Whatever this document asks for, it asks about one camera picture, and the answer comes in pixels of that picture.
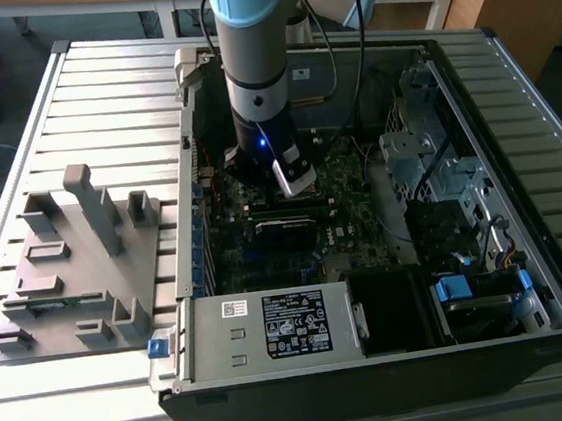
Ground RAM slot black clips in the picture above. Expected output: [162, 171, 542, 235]
[248, 193, 329, 210]
[248, 203, 331, 221]

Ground RAM slot white clips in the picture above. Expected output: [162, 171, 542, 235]
[247, 196, 337, 214]

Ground black graphics card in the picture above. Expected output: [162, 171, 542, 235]
[253, 215, 324, 270]

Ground green motherboard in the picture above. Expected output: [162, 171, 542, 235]
[186, 115, 420, 299]

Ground silver metal drive cage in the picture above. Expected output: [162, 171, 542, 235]
[369, 46, 505, 260]

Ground silver power supply unit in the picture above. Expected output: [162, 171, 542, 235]
[167, 277, 374, 384]

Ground black fan shroud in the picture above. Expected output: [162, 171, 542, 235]
[341, 262, 447, 361]

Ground grey parts rack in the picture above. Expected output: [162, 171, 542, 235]
[0, 155, 177, 365]

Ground blue case latch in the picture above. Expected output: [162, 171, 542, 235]
[144, 336, 170, 360]

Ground green RAM stick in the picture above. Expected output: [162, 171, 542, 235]
[24, 290, 107, 315]

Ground black open PC case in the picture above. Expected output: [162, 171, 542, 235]
[113, 7, 562, 421]

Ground black hard disk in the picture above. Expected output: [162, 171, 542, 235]
[440, 292, 523, 346]

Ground small blue plastic clip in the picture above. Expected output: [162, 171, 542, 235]
[517, 268, 536, 293]

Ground wooden cabinet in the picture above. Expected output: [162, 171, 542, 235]
[442, 0, 562, 93]

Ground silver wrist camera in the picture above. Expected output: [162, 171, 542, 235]
[221, 146, 242, 171]
[268, 141, 321, 200]

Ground thick black power cable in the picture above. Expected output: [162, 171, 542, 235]
[405, 132, 462, 207]

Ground blue disk carrier handle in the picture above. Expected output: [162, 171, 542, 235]
[431, 273, 474, 305]

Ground coloured wire bundle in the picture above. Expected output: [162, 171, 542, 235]
[476, 211, 528, 274]

